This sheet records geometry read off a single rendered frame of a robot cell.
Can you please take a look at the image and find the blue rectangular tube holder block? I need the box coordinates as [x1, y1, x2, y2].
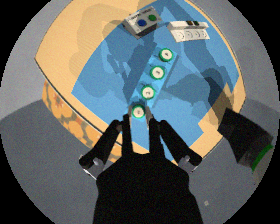
[128, 43, 177, 109]

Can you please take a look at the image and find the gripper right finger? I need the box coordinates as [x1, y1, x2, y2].
[145, 106, 202, 180]

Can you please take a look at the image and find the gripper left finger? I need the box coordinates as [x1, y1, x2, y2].
[79, 105, 137, 182]

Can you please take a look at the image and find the blue flat mat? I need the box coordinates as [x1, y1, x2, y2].
[71, 0, 239, 147]

